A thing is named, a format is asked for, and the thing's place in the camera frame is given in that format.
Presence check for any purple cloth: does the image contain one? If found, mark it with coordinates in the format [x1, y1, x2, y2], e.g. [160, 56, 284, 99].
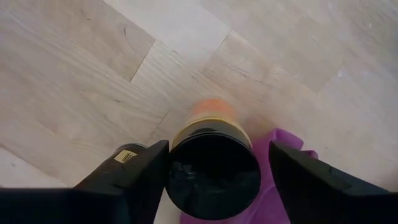
[180, 128, 320, 224]

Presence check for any orange-label spice bottle black lid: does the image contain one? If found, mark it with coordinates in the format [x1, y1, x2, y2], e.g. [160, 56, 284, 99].
[165, 98, 262, 221]

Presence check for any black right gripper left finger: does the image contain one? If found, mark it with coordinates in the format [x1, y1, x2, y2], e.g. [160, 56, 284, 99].
[73, 139, 170, 224]

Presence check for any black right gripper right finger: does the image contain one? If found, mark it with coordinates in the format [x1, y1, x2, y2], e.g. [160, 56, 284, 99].
[269, 141, 389, 224]

